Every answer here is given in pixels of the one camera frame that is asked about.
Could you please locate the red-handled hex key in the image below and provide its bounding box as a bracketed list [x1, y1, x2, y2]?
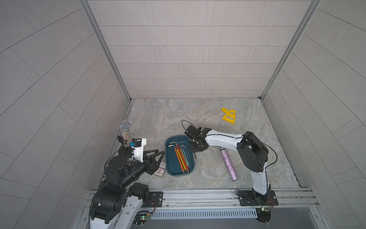
[175, 144, 190, 173]

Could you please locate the green circuit board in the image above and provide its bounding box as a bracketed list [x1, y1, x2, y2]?
[255, 207, 272, 224]
[132, 210, 153, 225]

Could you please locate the aluminium front rail frame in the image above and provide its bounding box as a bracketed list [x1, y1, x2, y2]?
[71, 188, 330, 229]

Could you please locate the yellow plastic triangle tool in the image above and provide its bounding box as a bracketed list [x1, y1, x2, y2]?
[221, 107, 236, 124]

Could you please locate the purple glitter microphone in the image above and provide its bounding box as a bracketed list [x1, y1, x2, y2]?
[220, 148, 238, 182]

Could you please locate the teal plastic storage box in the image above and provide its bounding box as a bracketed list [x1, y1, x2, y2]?
[165, 135, 194, 176]

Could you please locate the blue-handled hex key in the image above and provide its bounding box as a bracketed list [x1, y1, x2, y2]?
[180, 145, 190, 167]

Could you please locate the small clear card packet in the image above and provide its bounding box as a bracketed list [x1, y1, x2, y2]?
[154, 162, 166, 177]

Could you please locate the right green circuit board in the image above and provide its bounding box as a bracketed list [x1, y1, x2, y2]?
[255, 207, 272, 224]

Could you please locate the green-handled hex key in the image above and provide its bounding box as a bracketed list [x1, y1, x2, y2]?
[180, 145, 189, 168]

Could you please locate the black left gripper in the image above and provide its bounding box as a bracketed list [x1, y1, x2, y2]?
[119, 148, 165, 188]

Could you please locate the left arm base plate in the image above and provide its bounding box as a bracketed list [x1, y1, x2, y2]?
[142, 191, 164, 208]

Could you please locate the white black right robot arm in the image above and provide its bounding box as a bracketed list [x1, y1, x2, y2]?
[185, 125, 270, 198]

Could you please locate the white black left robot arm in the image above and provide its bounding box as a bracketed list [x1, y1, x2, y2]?
[89, 147, 165, 229]

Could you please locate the left green circuit board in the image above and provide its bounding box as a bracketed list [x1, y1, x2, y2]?
[132, 210, 153, 225]

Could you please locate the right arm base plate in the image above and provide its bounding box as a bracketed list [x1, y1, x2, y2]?
[235, 189, 278, 207]

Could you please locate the orange-handled hex key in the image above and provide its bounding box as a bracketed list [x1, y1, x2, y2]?
[166, 144, 185, 176]

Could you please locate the yellow-handled hex key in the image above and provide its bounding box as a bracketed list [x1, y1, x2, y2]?
[176, 147, 188, 173]

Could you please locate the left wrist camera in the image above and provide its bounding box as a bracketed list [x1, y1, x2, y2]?
[130, 138, 146, 163]

